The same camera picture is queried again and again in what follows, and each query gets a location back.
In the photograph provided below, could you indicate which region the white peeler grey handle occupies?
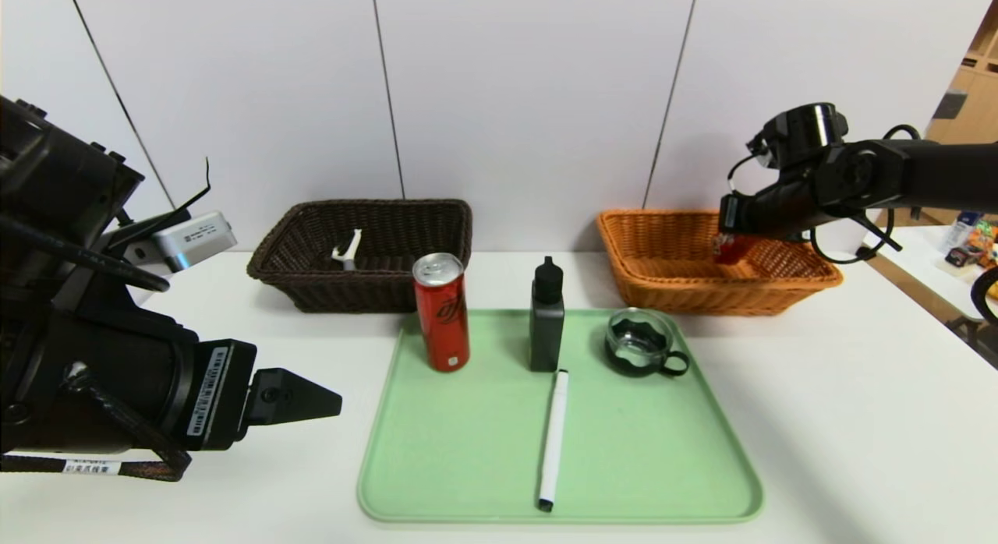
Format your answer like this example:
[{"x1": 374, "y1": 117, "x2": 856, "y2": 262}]
[{"x1": 331, "y1": 229, "x2": 364, "y2": 270}]

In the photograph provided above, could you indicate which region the red soda can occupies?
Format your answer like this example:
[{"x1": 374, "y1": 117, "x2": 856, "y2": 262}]
[{"x1": 412, "y1": 253, "x2": 471, "y2": 373}]

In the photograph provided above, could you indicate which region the thin black left camera cable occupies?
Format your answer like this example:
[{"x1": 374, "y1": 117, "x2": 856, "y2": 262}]
[{"x1": 160, "y1": 157, "x2": 214, "y2": 217}]

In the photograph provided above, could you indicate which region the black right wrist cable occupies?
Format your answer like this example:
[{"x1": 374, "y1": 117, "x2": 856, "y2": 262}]
[{"x1": 807, "y1": 123, "x2": 998, "y2": 327}]

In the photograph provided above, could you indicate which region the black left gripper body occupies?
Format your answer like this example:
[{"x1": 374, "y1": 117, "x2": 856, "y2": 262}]
[{"x1": 46, "y1": 307, "x2": 258, "y2": 452}]

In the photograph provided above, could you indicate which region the clear bottle blue cap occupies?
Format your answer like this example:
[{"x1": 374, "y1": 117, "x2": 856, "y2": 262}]
[{"x1": 940, "y1": 211, "x2": 983, "y2": 256}]

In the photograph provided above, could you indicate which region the orange wicker basket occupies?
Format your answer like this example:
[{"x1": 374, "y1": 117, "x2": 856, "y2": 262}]
[{"x1": 596, "y1": 210, "x2": 843, "y2": 317}]

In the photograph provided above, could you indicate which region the black squeeze bottle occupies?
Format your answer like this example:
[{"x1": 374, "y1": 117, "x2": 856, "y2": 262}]
[{"x1": 529, "y1": 256, "x2": 566, "y2": 373}]

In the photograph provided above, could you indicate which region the dark brown wicker basket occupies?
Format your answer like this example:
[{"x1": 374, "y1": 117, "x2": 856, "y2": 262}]
[{"x1": 247, "y1": 200, "x2": 474, "y2": 314}]

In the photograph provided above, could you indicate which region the light green plastic tray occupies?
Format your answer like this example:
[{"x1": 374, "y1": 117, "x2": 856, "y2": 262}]
[{"x1": 357, "y1": 309, "x2": 764, "y2": 523}]

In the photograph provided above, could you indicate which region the glass cup black holder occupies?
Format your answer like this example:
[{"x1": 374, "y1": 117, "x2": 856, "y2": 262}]
[{"x1": 605, "y1": 308, "x2": 690, "y2": 378}]

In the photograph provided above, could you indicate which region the white marker black cap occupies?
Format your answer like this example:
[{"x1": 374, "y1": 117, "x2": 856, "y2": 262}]
[{"x1": 537, "y1": 369, "x2": 569, "y2": 513}]

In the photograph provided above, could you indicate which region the red cartoon milk carton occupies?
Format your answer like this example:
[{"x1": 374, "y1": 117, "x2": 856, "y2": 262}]
[{"x1": 713, "y1": 232, "x2": 759, "y2": 266}]

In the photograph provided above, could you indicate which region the colourful snack packet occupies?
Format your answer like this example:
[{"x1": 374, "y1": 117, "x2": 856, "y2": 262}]
[{"x1": 963, "y1": 221, "x2": 998, "y2": 256}]

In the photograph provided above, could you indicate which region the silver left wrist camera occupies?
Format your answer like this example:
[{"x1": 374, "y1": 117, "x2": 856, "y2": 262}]
[{"x1": 152, "y1": 211, "x2": 239, "y2": 273}]

